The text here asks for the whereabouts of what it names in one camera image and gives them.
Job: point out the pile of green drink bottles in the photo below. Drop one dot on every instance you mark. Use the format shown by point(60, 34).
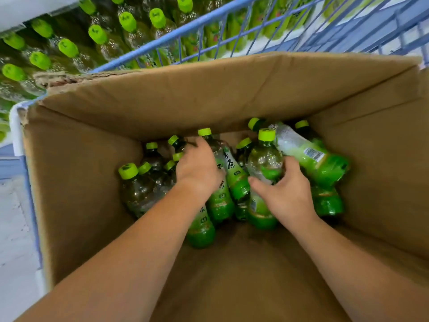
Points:
point(321, 164)

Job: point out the large brown cardboard box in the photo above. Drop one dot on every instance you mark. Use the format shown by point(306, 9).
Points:
point(234, 97)

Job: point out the white store shelf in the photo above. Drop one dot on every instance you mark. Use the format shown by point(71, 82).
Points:
point(30, 8)

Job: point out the person's left hand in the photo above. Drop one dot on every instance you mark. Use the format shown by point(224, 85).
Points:
point(197, 170)

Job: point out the green tea bottle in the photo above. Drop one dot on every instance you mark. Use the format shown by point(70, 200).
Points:
point(201, 231)
point(264, 160)

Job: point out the person's right hand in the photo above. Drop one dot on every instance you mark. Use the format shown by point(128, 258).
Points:
point(290, 201)

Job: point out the person's left forearm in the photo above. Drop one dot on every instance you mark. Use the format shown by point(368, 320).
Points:
point(134, 261)

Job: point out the person's right thumb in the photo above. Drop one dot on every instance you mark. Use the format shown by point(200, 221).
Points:
point(263, 187)

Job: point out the person's right forearm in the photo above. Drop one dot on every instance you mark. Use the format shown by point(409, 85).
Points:
point(352, 274)

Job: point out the person's left fingers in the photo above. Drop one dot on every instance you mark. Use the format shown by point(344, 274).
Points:
point(201, 147)

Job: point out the shelf rows of green-capped bottles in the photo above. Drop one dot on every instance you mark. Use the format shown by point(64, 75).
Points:
point(97, 36)

